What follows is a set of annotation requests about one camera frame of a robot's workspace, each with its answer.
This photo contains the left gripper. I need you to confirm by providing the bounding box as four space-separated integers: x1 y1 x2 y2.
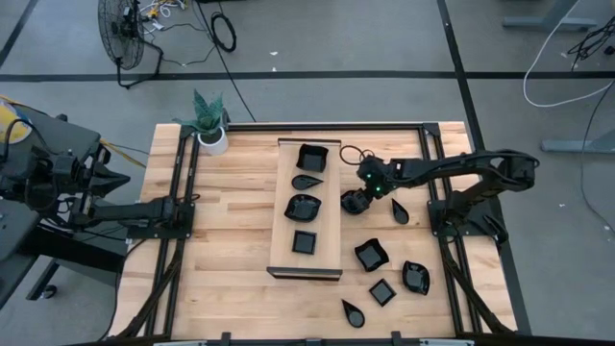
81 144 132 195

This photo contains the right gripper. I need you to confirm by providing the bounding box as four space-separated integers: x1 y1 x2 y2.
347 156 393 212

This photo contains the black leaf-shaped plate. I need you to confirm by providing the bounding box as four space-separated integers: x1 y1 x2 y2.
340 189 372 216
402 259 431 296
283 193 323 223

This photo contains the black wavy square plate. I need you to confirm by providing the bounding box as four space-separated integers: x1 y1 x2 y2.
354 237 391 273
295 143 331 173

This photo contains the black teardrop plate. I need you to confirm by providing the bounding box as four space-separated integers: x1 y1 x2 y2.
341 298 366 330
290 174 325 191
390 197 410 226

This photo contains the black small square plate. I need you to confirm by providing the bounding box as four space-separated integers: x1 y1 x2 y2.
291 230 318 256
368 278 398 308

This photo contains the wooden sorting tray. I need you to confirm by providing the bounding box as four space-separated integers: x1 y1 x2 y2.
265 136 344 283

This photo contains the black side table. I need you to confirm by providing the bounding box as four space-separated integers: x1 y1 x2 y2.
0 103 127 311

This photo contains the white yellow wipes container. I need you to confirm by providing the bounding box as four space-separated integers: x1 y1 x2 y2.
0 100 33 145

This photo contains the potted plant white pot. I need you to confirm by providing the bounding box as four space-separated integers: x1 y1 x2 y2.
172 88 231 157

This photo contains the black floor fan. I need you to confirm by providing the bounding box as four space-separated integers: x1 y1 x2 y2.
97 0 165 90

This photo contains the gray desk foot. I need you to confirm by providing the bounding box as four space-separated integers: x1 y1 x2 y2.
540 127 615 156
502 0 600 33

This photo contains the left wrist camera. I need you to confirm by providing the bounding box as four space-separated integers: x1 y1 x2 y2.
53 153 82 183

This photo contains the black aluminium station frame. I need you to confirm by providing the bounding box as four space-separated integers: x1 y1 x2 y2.
61 121 615 346

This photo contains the long black cable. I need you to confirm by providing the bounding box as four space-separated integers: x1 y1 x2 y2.
194 0 258 123

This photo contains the white power strip with cords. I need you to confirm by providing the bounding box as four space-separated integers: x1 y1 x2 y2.
140 0 189 31

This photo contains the coiled black cable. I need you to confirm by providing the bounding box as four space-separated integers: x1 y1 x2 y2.
209 11 238 54

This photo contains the white floor cable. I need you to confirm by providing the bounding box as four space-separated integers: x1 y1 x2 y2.
522 0 615 109

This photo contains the black cable bundle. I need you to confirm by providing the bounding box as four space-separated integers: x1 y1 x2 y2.
566 21 615 71

